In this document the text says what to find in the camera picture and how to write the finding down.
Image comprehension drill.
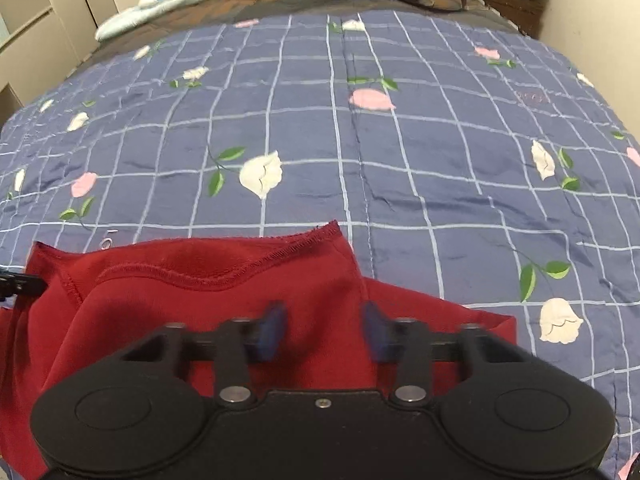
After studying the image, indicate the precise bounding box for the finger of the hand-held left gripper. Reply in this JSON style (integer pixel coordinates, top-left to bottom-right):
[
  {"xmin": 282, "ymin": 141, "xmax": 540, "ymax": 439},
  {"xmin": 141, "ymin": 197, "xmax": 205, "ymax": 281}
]
[{"xmin": 0, "ymin": 269, "xmax": 49, "ymax": 303}]

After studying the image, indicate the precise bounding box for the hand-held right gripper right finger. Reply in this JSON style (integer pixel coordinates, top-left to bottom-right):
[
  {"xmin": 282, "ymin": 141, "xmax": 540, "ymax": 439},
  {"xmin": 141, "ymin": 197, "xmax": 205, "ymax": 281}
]
[{"xmin": 361, "ymin": 302, "xmax": 531, "ymax": 408}]

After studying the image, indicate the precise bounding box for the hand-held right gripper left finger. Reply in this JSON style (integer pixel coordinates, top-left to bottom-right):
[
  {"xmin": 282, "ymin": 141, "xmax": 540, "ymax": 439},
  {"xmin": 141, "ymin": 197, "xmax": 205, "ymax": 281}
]
[{"xmin": 116, "ymin": 302, "xmax": 288, "ymax": 408}]

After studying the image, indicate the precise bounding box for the red long-sleeve shirt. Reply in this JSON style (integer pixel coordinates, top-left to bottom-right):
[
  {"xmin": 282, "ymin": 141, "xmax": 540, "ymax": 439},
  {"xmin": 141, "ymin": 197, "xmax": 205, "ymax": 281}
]
[{"xmin": 0, "ymin": 220, "xmax": 517, "ymax": 480}]

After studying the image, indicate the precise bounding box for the blue floral checked quilt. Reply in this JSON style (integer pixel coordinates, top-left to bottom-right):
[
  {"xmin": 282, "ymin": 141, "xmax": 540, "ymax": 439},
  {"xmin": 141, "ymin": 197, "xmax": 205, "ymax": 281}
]
[{"xmin": 0, "ymin": 10, "xmax": 640, "ymax": 480}]

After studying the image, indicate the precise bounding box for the white wardrobe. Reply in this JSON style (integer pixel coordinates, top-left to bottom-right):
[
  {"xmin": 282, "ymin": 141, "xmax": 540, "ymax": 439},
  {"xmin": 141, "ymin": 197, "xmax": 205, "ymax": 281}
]
[{"xmin": 0, "ymin": 0, "xmax": 55, "ymax": 113}]

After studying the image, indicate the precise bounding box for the light blue folded blanket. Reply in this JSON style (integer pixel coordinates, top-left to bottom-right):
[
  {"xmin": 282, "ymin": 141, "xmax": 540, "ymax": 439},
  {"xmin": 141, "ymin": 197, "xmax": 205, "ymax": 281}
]
[{"xmin": 95, "ymin": 0, "xmax": 264, "ymax": 44}]

